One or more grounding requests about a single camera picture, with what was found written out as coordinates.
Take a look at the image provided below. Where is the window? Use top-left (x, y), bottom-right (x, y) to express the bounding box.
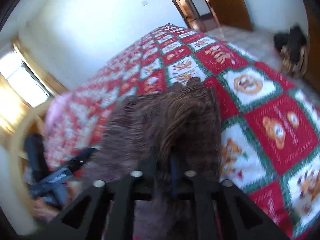
top-left (0, 52), bottom-right (52, 105)

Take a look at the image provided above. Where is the copper door frame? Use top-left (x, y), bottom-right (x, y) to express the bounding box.
top-left (158, 0), bottom-right (221, 32)

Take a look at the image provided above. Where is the brown knit sweater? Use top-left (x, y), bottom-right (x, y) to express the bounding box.
top-left (85, 77), bottom-right (223, 240)

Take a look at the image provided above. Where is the round wooden headboard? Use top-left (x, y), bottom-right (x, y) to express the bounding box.
top-left (9, 104), bottom-right (52, 220)

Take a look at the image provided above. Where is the red checked printed blanket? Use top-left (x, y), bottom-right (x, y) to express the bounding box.
top-left (45, 23), bottom-right (320, 239)

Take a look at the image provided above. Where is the yellow curtain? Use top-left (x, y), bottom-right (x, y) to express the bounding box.
top-left (0, 74), bottom-right (34, 133)
top-left (11, 37), bottom-right (68, 98)

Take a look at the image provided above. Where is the brown wooden door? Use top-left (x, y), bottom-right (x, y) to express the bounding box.
top-left (194, 0), bottom-right (253, 31)

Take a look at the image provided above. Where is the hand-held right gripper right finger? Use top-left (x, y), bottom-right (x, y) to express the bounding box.
top-left (170, 156), bottom-right (288, 240)

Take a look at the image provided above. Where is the pink quilt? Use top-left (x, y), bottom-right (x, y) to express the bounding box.
top-left (46, 91), bottom-right (77, 133)

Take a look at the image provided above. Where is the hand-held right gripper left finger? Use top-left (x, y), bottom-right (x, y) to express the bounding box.
top-left (37, 155), bottom-right (158, 240)

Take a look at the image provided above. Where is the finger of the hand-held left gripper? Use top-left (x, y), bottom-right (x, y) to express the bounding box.
top-left (68, 147), bottom-right (97, 173)

